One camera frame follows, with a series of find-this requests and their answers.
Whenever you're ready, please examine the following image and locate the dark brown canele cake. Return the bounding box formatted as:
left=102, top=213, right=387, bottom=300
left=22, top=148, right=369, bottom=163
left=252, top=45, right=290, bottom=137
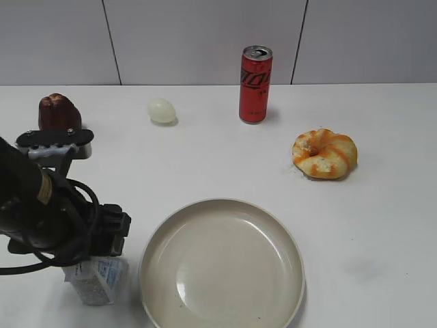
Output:
left=38, top=93, right=82, bottom=131

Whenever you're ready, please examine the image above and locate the blue white milk carton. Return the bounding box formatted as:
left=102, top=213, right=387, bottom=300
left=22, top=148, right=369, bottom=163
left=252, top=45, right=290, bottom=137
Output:
left=62, top=257, right=129, bottom=306

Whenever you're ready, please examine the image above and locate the orange glazed donut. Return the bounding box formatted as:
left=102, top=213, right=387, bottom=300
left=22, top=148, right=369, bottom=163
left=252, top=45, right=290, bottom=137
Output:
left=292, top=128, right=358, bottom=180

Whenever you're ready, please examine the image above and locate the white egg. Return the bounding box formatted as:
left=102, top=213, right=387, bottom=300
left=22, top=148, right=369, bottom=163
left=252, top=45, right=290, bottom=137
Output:
left=147, top=98, right=176, bottom=124

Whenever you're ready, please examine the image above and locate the beige round plate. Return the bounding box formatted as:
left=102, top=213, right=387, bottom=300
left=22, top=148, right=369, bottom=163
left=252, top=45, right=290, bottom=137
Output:
left=138, top=198, right=306, bottom=327

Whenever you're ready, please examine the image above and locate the red soda can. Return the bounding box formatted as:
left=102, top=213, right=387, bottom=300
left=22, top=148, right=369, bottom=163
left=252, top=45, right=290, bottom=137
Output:
left=239, top=45, right=273, bottom=124

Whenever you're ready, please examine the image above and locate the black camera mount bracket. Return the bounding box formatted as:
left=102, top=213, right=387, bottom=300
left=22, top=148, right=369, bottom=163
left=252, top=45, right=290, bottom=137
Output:
left=16, top=128, right=94, bottom=176

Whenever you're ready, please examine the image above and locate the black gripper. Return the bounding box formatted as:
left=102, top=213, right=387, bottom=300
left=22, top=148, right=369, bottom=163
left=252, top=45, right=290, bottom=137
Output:
left=53, top=202, right=131, bottom=264

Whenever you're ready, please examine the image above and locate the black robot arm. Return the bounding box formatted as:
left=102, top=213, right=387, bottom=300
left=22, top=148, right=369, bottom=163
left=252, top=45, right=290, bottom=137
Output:
left=1, top=129, right=131, bottom=275

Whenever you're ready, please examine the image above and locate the black cable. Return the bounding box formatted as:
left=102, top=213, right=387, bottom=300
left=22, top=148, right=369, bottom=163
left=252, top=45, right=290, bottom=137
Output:
left=0, top=178, right=100, bottom=276

